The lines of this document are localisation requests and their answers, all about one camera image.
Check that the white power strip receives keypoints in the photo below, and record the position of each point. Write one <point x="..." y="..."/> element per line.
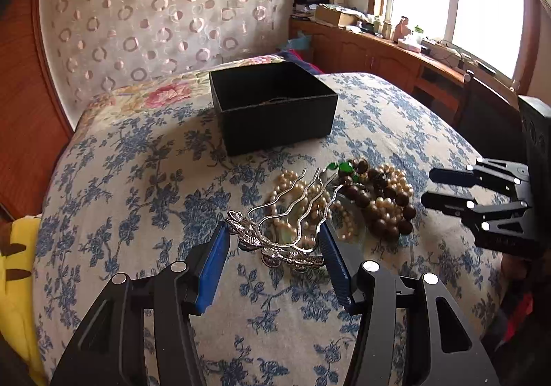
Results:
<point x="447" y="53"/>

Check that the brown wooden cabinet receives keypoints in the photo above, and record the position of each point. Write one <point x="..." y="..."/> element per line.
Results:
<point x="366" y="54"/>

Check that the white bottle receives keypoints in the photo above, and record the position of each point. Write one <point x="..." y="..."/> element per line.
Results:
<point x="390" y="29"/>

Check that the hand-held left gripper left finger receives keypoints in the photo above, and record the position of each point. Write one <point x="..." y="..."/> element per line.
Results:
<point x="211" y="269"/>

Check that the blue plastic bag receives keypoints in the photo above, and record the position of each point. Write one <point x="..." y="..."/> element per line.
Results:
<point x="300" y="46"/>

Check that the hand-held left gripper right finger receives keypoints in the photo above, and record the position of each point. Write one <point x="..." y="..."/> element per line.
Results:
<point x="338" y="269"/>

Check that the green bead ornament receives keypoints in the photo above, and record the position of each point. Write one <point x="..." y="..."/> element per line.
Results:
<point x="344" y="168"/>

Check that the pink figurine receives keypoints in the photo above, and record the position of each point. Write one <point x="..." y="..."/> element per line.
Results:
<point x="403" y="29"/>

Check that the cardboard box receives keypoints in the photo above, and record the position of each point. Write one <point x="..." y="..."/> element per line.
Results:
<point x="333" y="16"/>

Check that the sheer circle pattern curtain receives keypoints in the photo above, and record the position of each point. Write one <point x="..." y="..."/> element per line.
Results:
<point x="150" y="16"/>

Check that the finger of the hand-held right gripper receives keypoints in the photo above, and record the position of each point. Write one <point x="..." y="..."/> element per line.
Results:
<point x="443" y="203"/>
<point x="452" y="177"/>

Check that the silver hair comb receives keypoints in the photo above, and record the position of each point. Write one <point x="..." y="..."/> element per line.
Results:
<point x="258" y="239"/>

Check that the pink floral quilt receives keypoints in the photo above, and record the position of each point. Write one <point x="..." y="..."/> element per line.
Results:
<point x="168" y="93"/>

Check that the yellow plush toy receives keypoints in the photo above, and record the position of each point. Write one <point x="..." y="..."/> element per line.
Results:
<point x="15" y="282"/>

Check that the black square box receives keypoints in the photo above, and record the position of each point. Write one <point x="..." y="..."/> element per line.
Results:
<point x="280" y="121"/>

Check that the black chair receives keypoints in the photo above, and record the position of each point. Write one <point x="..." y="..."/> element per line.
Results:
<point x="490" y="119"/>

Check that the pile of dark clothes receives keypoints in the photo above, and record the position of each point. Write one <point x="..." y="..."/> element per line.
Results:
<point x="310" y="3"/>

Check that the tissue pack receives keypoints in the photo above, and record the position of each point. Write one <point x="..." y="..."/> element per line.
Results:
<point x="408" y="44"/>

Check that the dark blue red blanket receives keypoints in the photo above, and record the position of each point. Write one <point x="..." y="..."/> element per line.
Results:
<point x="301" y="61"/>

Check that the blue floral bedsheet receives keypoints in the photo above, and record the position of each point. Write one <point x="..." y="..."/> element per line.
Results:
<point x="150" y="179"/>

